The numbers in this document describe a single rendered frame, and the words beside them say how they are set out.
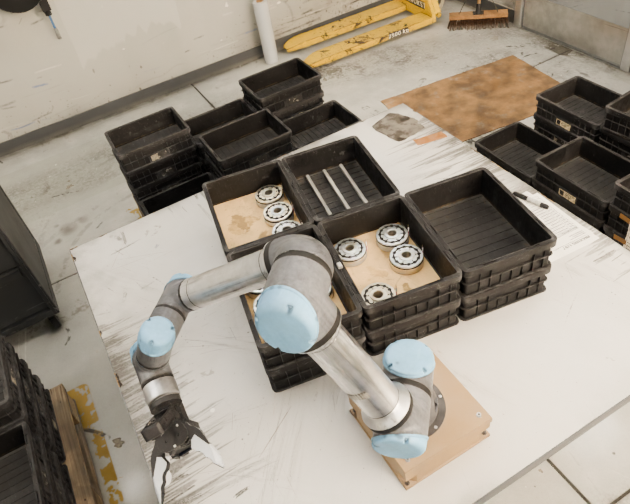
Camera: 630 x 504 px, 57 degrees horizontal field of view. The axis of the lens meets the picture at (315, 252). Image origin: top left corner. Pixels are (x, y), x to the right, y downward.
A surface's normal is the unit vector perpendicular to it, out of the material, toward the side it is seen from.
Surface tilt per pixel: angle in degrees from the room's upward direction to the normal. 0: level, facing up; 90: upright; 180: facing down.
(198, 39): 90
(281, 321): 83
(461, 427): 2
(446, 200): 90
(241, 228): 0
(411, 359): 8
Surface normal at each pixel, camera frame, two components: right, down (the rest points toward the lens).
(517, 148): -0.14, -0.71
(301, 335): -0.30, 0.61
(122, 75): 0.49, 0.56
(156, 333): 0.29, -0.62
